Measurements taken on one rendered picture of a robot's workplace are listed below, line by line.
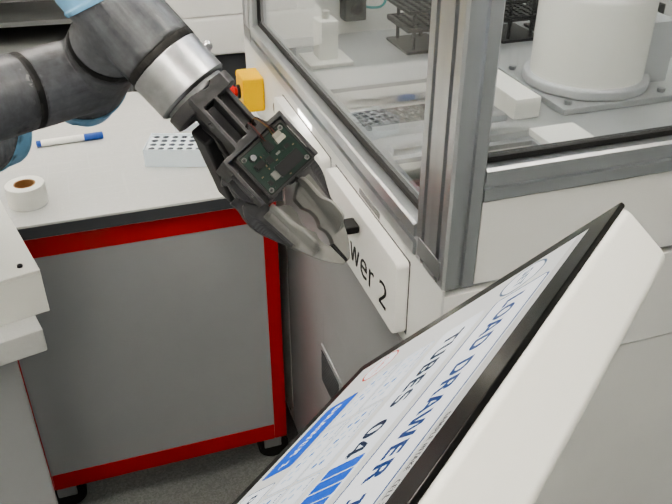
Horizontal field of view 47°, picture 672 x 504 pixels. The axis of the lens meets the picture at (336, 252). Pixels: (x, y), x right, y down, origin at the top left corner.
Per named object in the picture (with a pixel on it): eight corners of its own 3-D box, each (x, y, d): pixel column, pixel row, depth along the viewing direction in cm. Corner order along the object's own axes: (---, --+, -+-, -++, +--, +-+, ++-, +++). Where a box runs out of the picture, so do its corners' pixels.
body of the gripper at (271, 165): (265, 213, 68) (169, 111, 66) (251, 221, 76) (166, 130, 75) (326, 156, 70) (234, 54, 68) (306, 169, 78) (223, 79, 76)
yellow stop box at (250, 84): (241, 114, 159) (239, 80, 155) (234, 102, 164) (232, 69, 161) (265, 111, 160) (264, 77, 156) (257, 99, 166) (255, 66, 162)
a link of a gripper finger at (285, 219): (336, 282, 71) (267, 209, 70) (321, 282, 77) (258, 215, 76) (359, 259, 72) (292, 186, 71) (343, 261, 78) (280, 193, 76)
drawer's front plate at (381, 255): (393, 336, 100) (396, 265, 94) (325, 228, 123) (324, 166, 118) (405, 333, 101) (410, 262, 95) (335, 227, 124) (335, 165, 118)
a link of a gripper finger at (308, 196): (359, 259, 72) (292, 186, 71) (343, 261, 78) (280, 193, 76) (382, 236, 73) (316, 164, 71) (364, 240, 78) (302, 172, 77)
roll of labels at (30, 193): (3, 201, 143) (-2, 182, 141) (40, 190, 147) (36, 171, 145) (16, 216, 139) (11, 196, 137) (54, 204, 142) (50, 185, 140)
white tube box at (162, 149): (145, 167, 156) (142, 149, 154) (153, 149, 163) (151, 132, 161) (206, 167, 156) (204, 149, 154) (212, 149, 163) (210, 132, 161)
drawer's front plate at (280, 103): (320, 221, 125) (320, 159, 120) (275, 150, 149) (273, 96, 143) (331, 219, 126) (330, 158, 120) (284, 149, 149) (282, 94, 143)
